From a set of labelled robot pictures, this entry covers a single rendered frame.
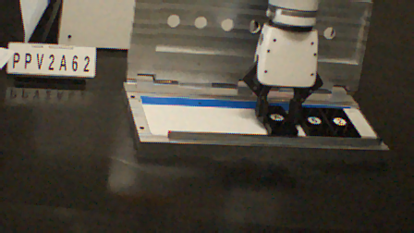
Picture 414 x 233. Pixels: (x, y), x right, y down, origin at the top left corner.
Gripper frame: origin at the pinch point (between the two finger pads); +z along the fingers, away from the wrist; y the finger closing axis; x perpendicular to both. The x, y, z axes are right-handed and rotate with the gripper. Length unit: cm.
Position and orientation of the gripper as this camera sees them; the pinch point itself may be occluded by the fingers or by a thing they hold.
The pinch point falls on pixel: (277, 112)
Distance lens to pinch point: 156.2
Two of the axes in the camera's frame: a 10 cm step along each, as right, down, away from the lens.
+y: 9.6, 0.4, 2.7
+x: -2.4, -3.1, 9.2
